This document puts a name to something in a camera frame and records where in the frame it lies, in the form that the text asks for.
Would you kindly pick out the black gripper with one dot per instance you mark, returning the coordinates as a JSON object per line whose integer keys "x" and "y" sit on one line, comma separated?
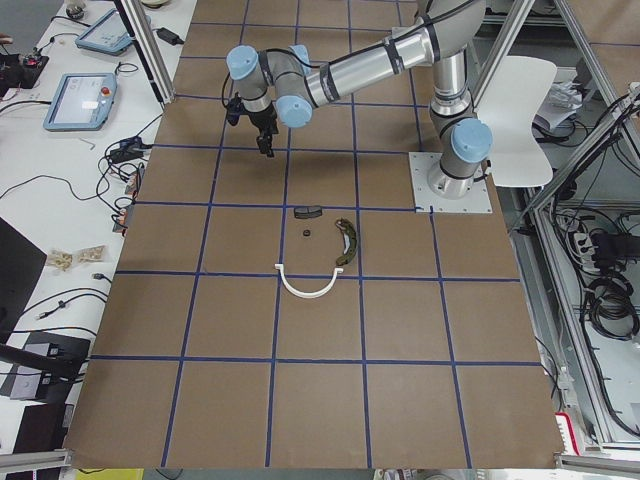
{"x": 262, "y": 121}

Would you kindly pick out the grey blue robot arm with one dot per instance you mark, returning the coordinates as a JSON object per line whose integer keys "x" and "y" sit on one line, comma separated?
{"x": 280, "y": 85}

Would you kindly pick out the grey brake pad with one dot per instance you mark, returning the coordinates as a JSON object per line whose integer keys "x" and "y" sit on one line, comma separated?
{"x": 307, "y": 212}

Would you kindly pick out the olive curved brake shoe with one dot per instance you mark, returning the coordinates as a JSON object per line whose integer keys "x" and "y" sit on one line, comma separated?
{"x": 350, "y": 238}

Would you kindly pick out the black power adapter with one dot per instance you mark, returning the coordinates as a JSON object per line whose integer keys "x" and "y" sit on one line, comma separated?
{"x": 169, "y": 36}

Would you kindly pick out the blue teach pendant near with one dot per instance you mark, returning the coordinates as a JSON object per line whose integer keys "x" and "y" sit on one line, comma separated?
{"x": 82, "y": 102}

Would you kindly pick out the blue teach pendant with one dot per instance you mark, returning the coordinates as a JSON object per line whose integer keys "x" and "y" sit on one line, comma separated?
{"x": 107, "y": 35}
{"x": 82, "y": 102}

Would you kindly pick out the blue teach pendant far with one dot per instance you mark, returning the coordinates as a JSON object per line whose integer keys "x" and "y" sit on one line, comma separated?
{"x": 107, "y": 35}

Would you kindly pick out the white plastic chair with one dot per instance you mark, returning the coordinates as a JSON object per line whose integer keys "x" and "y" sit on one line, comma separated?
{"x": 508, "y": 106}

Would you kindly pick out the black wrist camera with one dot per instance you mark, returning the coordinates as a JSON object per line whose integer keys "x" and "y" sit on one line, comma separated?
{"x": 234, "y": 110}

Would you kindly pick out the white curved plastic bracket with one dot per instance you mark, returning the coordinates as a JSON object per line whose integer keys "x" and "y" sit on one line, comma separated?
{"x": 308, "y": 288}

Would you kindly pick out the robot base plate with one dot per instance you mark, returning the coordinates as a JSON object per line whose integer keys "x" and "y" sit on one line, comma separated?
{"x": 434, "y": 192}

